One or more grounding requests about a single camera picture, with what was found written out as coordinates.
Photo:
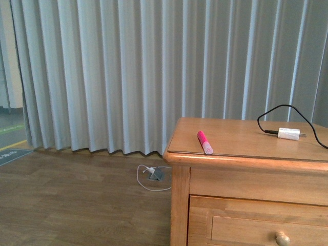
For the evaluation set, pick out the pink marker with clear cap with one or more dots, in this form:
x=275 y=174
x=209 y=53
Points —
x=204 y=143

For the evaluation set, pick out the wooden top drawer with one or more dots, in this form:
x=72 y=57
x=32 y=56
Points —
x=227 y=221

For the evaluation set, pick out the round wooden drawer knob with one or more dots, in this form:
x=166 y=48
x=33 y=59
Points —
x=282 y=239

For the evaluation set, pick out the white plug on floor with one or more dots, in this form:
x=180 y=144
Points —
x=150 y=170

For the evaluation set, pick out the grey floor outlet box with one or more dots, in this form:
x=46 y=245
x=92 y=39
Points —
x=158 y=175

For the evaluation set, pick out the grey pleated curtain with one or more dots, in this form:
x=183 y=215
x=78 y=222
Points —
x=117 y=75

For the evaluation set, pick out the wooden nightstand cabinet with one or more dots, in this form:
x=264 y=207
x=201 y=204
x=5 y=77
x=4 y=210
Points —
x=245 y=164

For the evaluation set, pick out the white charger adapter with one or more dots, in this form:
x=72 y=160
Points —
x=290 y=134

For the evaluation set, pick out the dark green floor sign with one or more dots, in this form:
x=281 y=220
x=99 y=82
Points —
x=9 y=155

